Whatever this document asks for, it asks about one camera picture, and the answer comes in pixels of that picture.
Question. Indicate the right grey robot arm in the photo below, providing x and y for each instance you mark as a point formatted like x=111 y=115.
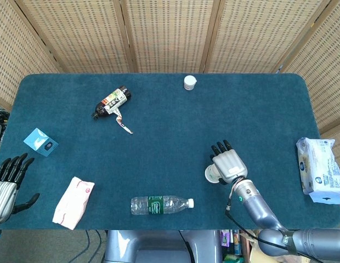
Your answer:
x=257 y=204

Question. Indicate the teal blue table cloth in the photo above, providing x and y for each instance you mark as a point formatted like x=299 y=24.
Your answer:
x=170 y=142

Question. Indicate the small white pill bottle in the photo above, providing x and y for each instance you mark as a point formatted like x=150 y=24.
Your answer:
x=189 y=82

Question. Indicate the white wet wipes pack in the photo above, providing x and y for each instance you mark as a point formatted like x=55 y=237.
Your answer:
x=318 y=164

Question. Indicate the woven bamboo folding screen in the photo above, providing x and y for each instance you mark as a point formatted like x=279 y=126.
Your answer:
x=170 y=33

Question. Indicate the clear green-label water bottle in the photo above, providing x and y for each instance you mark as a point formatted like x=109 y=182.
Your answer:
x=159 y=205

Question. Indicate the colourful upright books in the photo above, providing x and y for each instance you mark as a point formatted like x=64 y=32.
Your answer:
x=231 y=243

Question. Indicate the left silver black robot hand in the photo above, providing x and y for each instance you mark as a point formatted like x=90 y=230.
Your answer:
x=2 y=191

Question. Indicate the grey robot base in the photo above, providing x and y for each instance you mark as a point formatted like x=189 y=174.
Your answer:
x=148 y=246

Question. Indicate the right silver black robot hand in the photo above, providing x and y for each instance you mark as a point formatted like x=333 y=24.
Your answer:
x=230 y=163

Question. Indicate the dark bottle with torn label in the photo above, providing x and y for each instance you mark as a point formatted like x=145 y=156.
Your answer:
x=112 y=102

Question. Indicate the light blue cardboard box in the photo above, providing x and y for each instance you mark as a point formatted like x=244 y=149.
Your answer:
x=39 y=142

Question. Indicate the white paper cup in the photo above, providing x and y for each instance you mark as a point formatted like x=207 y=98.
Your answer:
x=214 y=170
x=210 y=177

